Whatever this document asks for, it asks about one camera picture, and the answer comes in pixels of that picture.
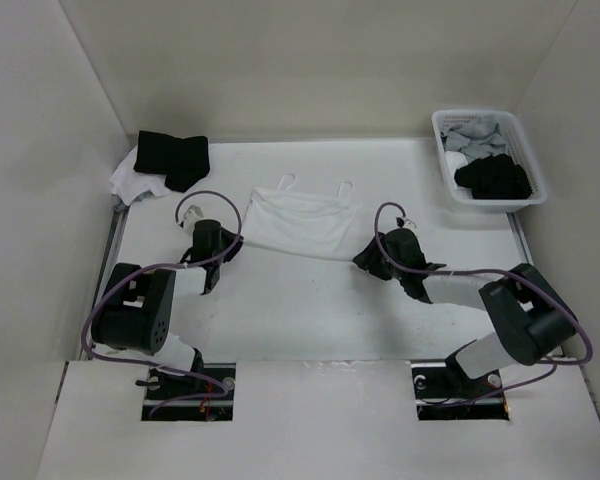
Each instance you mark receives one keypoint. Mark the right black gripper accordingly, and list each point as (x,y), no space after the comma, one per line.
(368,259)

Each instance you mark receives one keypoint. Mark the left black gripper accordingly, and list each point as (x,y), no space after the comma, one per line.
(232,252)

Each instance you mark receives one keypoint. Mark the white tank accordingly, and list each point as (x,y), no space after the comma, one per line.
(128,186)
(326,227)

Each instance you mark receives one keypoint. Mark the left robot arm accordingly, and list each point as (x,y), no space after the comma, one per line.
(135,319)

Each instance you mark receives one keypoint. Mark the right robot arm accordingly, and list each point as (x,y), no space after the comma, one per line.
(529,319)

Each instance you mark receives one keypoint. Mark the folded black tank top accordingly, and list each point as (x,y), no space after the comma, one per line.
(181,161)

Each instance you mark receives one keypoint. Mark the folded white tank top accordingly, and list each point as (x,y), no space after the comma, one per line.
(128,186)

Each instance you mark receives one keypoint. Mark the black tank top in basket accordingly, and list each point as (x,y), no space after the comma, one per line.
(494,178)

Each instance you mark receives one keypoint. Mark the grey tank top in basket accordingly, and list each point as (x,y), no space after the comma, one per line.
(477,139)

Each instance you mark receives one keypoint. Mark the white garment in basket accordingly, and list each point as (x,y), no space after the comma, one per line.
(455,161)

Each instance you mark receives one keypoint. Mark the white plastic laundry basket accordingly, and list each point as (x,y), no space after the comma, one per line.
(517,147)

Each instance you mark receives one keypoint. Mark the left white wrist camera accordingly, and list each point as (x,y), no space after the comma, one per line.
(190,218)

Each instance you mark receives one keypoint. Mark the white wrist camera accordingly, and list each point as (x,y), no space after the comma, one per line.
(405,223)
(190,218)

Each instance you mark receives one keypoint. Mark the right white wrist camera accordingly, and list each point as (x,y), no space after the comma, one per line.
(405,223)

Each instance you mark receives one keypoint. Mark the left metal table rail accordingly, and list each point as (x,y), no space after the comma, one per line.
(112,246)

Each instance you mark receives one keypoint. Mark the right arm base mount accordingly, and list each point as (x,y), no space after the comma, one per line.
(441,396)

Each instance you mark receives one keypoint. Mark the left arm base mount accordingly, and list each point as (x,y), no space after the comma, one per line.
(172,398)

